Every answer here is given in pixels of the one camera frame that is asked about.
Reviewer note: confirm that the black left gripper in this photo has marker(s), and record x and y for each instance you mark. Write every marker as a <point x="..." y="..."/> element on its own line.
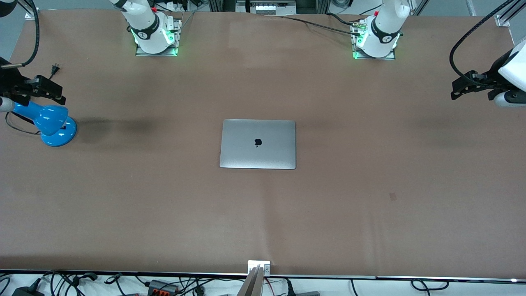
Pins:
<point x="492" y="77"/>

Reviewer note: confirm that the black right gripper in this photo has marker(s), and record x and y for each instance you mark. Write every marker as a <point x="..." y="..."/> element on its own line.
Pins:
<point x="10" y="80"/>

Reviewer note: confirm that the grey laptop with black keyboard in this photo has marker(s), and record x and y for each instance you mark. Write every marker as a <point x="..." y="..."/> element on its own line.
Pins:
<point x="258" y="154"/>

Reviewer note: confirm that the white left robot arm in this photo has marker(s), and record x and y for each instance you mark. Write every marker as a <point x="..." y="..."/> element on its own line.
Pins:
<point x="382" y="33"/>

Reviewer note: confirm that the blue desk lamp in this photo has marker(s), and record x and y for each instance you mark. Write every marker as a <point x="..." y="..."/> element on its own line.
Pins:
<point x="55" y="129"/>

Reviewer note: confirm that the small white power strip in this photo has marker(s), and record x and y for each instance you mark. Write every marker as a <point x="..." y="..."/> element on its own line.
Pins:
<point x="170" y="6"/>

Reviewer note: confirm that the black power adapter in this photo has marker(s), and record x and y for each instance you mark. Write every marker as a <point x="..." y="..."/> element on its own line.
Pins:
<point x="26" y="292"/>

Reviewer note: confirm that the white socket strip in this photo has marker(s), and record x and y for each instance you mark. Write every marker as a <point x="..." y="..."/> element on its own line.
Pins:
<point x="271" y="9"/>

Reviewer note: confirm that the black orange connector block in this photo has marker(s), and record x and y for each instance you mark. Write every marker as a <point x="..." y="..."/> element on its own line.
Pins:
<point x="162" y="287"/>

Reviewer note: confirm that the grey floor box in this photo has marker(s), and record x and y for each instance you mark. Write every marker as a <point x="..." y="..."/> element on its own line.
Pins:
<point x="308" y="293"/>

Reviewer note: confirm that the black floor plug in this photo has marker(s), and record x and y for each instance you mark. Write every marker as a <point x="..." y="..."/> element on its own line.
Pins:
<point x="290" y="290"/>

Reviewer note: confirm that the aluminium corner post bracket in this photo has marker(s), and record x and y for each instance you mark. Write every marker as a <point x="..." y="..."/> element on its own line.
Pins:
<point x="28" y="16"/>
<point x="503" y="20"/>

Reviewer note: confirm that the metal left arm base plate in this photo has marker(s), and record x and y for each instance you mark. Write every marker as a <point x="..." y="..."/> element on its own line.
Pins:
<point x="388" y="58"/>

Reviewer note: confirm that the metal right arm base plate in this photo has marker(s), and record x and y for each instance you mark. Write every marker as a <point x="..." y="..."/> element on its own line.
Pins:
<point x="177" y="41"/>

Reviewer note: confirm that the aluminium frame rack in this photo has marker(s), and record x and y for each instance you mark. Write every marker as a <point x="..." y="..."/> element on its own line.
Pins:
<point x="222" y="5"/>

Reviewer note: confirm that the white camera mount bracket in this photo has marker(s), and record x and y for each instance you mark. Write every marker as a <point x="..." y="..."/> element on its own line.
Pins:
<point x="259" y="265"/>

